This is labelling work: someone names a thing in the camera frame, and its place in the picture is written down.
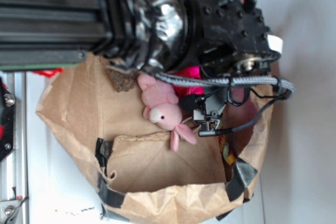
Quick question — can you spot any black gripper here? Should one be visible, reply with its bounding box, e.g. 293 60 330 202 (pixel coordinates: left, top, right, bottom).
193 84 253 133

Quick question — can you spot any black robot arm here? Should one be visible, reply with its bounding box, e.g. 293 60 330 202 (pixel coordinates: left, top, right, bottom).
1 0 282 135

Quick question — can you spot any black foam microphone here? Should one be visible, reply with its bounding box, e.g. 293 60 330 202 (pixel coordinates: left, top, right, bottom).
180 94 210 111

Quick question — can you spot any pink plush bunny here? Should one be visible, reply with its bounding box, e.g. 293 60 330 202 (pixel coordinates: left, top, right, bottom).
137 74 197 152

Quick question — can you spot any brown rock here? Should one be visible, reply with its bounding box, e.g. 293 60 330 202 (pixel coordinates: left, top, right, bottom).
107 69 137 92

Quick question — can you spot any brown paper bag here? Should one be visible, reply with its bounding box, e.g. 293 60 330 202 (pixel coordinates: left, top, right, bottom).
37 56 272 223

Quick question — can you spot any colourful braided rope toy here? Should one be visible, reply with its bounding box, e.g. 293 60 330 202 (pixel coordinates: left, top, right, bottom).
218 135 237 166

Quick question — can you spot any grey braided cable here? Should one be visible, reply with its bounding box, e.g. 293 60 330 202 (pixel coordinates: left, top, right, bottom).
154 73 296 138

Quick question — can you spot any aluminium frame rail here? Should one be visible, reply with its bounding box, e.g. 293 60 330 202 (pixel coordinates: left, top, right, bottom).
1 72 29 223

